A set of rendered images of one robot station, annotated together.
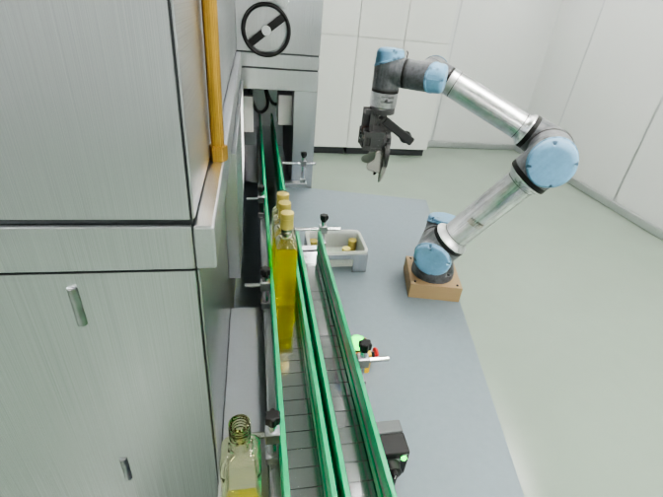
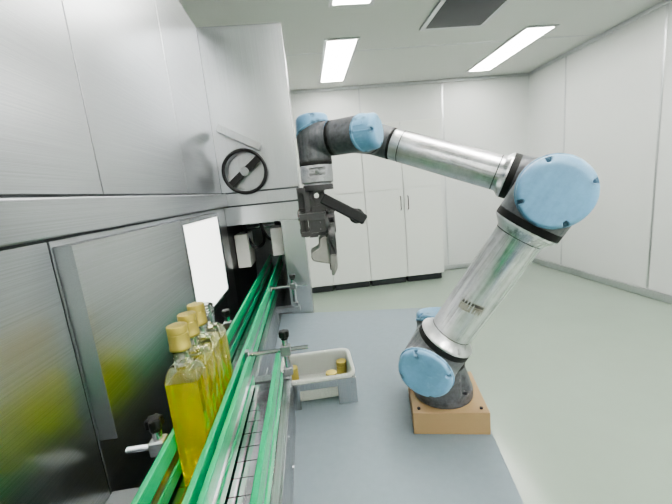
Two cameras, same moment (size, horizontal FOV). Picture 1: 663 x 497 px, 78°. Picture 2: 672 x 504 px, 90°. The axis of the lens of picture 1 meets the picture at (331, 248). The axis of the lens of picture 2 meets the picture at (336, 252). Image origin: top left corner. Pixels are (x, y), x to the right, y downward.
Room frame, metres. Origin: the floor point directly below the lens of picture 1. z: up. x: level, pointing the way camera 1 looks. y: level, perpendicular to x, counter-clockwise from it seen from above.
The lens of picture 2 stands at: (0.42, -0.24, 1.36)
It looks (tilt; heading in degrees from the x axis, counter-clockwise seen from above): 10 degrees down; 8
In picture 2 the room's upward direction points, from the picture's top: 6 degrees counter-clockwise
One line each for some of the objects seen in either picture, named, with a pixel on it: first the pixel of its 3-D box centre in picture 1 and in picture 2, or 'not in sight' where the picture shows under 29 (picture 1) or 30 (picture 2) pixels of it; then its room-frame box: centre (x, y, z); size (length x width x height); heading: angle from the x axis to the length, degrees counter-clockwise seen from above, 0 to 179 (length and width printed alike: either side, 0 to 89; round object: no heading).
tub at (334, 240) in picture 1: (334, 249); (317, 376); (1.37, -0.01, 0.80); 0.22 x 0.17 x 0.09; 102
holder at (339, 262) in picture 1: (328, 251); (309, 380); (1.37, 0.01, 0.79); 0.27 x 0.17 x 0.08; 102
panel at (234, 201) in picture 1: (237, 158); (183, 279); (1.32, 0.34, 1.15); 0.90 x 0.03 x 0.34; 12
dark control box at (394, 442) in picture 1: (384, 448); not in sight; (0.56, -0.16, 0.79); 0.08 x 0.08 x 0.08; 12
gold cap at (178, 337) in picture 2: (286, 220); (178, 336); (0.94, 0.12, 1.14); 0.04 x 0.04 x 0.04
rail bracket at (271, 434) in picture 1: (260, 439); not in sight; (0.45, 0.09, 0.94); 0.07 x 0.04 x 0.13; 102
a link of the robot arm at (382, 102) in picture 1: (383, 101); (316, 175); (1.21, -0.10, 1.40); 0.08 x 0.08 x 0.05
